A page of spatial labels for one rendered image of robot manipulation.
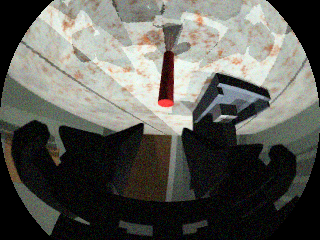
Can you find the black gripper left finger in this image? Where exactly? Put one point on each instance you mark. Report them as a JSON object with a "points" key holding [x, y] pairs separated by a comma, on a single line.
{"points": [[115, 154]]}

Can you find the dark red peg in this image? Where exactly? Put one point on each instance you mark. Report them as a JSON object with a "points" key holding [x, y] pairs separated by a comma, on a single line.
{"points": [[166, 93]]}

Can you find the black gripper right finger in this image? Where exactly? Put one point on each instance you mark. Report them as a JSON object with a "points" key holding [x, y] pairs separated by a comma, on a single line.
{"points": [[209, 163]]}

